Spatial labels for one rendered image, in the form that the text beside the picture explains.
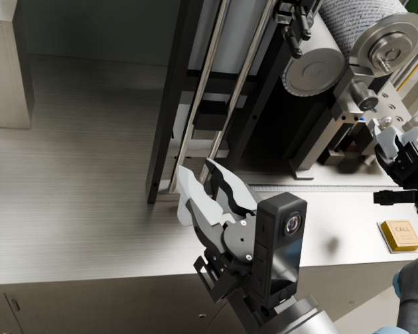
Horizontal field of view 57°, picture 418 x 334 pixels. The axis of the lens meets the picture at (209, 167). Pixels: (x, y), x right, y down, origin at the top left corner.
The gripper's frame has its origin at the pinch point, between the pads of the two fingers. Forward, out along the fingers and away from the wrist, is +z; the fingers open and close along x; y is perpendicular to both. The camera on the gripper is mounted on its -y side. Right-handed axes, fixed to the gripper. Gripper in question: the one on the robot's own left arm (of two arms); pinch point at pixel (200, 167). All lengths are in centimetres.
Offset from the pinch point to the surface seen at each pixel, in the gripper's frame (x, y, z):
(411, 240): 59, 23, -18
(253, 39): 13.4, -9.0, 12.8
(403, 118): 74, 11, 7
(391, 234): 56, 24, -15
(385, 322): 127, 107, -38
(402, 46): 48, -10, 9
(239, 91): 15.3, 0.0, 12.1
